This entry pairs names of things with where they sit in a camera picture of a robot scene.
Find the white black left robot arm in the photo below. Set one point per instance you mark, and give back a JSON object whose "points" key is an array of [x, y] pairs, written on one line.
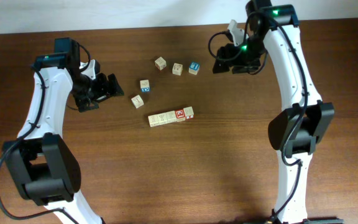
{"points": [[40, 163]]}

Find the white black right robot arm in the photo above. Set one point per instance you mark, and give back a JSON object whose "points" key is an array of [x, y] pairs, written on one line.
{"points": [[274, 32]]}

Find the wooden block top middle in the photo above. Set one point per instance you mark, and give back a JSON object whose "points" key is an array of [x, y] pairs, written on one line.
{"points": [[177, 69]]}

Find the wooden block red face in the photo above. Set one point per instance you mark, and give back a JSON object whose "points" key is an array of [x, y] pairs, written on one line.
{"points": [[189, 113]]}

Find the wooden block with shell drawing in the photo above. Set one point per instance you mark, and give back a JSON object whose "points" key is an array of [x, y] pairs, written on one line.
{"points": [[137, 101]]}

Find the black base bracket bottom right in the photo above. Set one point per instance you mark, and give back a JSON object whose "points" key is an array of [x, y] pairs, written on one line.
{"points": [[323, 221]]}

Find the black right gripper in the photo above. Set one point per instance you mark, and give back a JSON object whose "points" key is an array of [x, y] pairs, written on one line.
{"points": [[238, 68]]}

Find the wooden block blue number five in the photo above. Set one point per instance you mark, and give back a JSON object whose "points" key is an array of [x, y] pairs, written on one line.
{"points": [[144, 86]]}

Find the wooden block blue top face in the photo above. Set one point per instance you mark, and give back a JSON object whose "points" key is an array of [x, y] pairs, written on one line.
{"points": [[194, 68]]}

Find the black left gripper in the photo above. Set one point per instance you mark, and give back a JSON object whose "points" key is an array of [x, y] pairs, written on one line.
{"points": [[109, 91]]}

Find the wooden block top left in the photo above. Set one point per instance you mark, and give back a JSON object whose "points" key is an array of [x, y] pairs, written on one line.
{"points": [[160, 63]]}

